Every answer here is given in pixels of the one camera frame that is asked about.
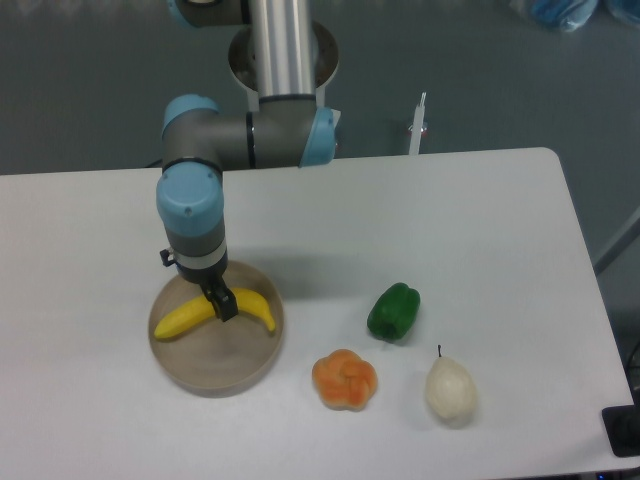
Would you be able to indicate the orange knotted bread roll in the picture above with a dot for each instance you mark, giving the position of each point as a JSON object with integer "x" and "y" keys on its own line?
{"x": 344, "y": 381}

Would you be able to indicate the yellow banana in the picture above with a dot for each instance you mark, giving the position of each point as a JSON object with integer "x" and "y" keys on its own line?
{"x": 199, "y": 309}

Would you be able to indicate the white pear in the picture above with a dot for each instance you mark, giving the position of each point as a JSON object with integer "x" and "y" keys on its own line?
{"x": 450, "y": 391}

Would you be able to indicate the green bell pepper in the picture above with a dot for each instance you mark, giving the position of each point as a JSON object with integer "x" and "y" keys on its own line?
{"x": 394, "y": 313}

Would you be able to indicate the black device at table edge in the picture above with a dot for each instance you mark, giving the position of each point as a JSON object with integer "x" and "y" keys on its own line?
{"x": 622, "y": 428}

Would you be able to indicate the beige round plate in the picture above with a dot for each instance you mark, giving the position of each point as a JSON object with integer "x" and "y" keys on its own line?
{"x": 216, "y": 358}

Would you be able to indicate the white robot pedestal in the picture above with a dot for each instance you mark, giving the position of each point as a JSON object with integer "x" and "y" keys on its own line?
{"x": 327, "y": 55}

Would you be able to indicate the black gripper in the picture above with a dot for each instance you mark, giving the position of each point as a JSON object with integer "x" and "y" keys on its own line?
{"x": 210, "y": 279}

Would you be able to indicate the blue plastic bag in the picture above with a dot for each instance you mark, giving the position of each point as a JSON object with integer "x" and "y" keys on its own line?
{"x": 571, "y": 15}

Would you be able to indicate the white upright bracket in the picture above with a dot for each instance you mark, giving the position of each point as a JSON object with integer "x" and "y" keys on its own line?
{"x": 418, "y": 126}

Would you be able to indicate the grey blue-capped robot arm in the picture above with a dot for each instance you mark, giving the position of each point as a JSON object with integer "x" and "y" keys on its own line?
{"x": 289, "y": 128}

